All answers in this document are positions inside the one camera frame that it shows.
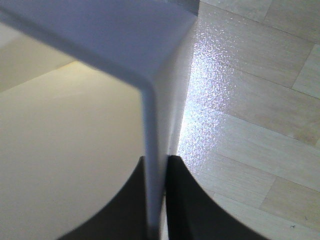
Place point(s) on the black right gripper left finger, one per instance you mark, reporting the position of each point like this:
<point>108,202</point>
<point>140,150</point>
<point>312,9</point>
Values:
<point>123,218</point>

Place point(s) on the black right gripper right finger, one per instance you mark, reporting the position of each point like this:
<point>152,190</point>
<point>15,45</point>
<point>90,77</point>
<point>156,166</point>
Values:
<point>192,214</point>

